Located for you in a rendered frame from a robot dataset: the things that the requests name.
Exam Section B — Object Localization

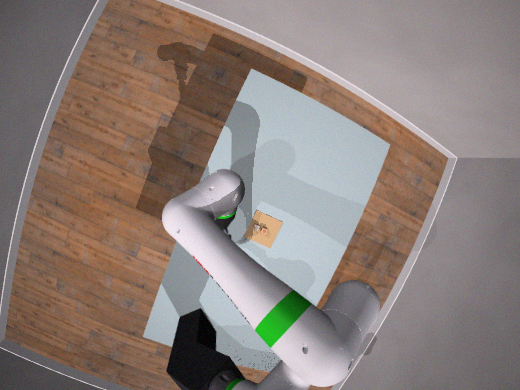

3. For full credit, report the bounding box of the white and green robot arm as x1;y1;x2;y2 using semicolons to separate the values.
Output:
162;169;380;390

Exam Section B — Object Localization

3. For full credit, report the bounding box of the tan square mat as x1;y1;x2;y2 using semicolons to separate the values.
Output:
244;210;283;248

